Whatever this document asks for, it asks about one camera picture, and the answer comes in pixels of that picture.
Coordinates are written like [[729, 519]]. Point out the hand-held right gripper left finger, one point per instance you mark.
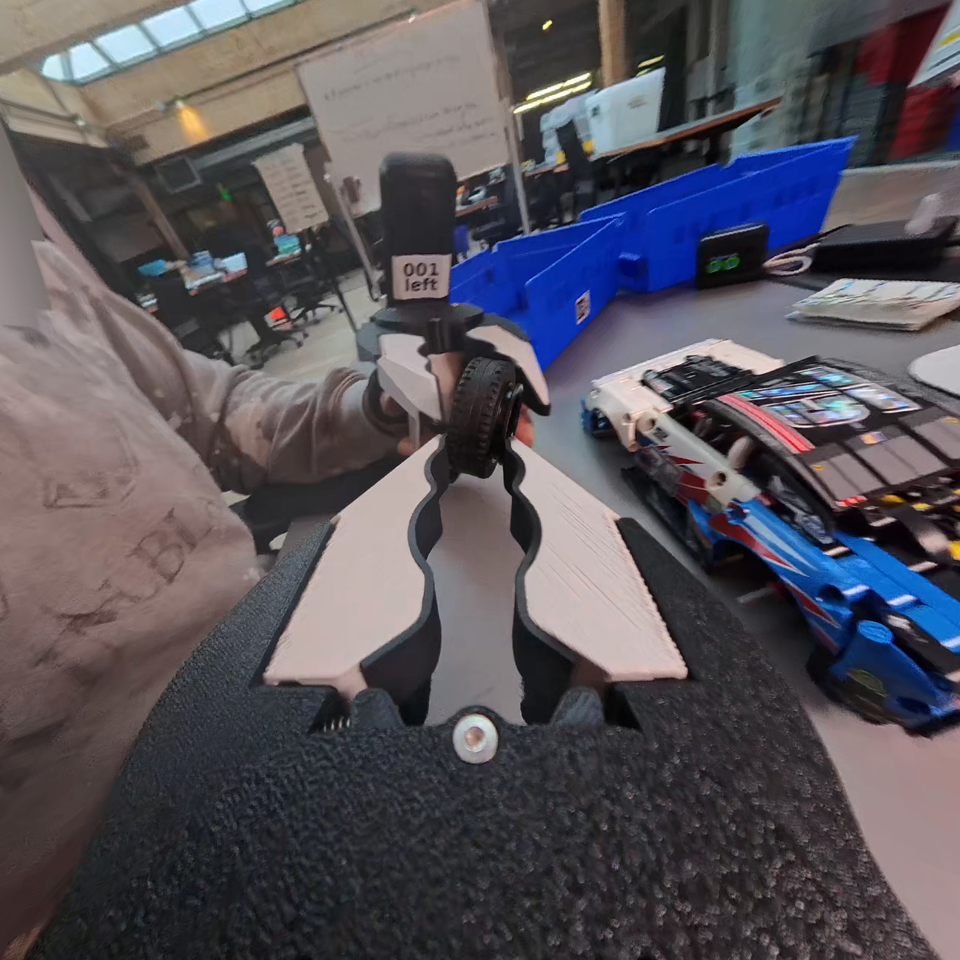
[[345, 600]]

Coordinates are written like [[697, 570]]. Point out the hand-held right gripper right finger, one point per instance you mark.
[[600, 600]]

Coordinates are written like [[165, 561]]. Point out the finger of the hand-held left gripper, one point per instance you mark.
[[517, 356], [405, 371]]

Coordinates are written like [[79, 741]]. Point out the black toy car tire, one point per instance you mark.
[[480, 420]]

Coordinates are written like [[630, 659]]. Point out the person's left forearm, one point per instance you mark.
[[285, 427]]

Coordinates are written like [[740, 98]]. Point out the person's left hand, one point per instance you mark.
[[416, 448]]

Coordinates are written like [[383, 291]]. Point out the blue plastic bin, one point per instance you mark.
[[735, 202], [555, 300]]

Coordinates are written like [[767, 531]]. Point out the whiteboard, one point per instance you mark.
[[412, 97]]

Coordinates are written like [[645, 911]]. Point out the paper chart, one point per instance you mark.
[[291, 187]]

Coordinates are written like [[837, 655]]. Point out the black office chair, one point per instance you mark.
[[576, 165]]

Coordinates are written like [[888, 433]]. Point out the toy brick race car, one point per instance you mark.
[[787, 480]]

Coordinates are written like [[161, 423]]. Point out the black device with green lights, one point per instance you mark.
[[731, 259]]

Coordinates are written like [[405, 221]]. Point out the white box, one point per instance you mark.
[[626, 109]]

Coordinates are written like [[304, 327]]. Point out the person's grey patterned sweatshirt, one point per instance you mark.
[[90, 562]]

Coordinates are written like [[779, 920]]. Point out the wood-edged background table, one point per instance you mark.
[[690, 127]]

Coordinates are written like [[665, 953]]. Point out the glass skylight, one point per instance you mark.
[[150, 34]]

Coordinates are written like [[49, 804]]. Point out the folded sticker sheet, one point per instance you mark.
[[877, 304]]

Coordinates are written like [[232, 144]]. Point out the black power adapter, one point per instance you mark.
[[885, 244]]

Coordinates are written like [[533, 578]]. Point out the white book stand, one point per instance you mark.
[[937, 367]]

